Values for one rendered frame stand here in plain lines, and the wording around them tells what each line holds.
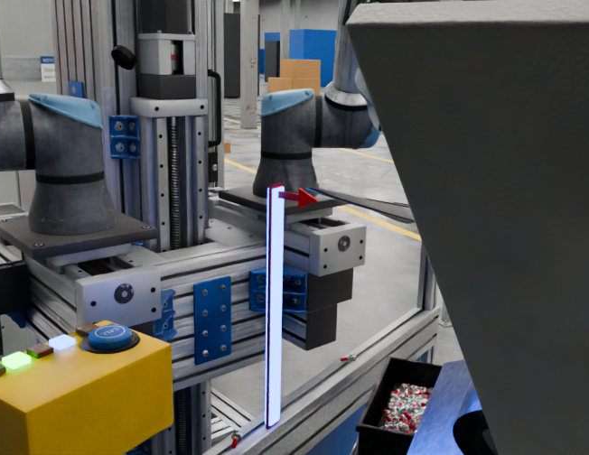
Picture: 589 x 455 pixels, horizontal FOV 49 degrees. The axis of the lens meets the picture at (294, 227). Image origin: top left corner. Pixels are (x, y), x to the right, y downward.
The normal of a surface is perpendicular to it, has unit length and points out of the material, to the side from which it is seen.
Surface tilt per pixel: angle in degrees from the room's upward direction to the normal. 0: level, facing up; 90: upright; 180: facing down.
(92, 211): 72
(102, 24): 90
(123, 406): 90
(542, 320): 130
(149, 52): 90
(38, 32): 89
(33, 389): 0
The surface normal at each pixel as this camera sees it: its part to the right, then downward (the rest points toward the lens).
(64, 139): 0.44, 0.25
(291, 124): 0.04, 0.26
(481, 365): -0.45, 0.77
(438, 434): -0.81, -0.57
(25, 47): 0.82, 0.16
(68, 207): 0.25, -0.05
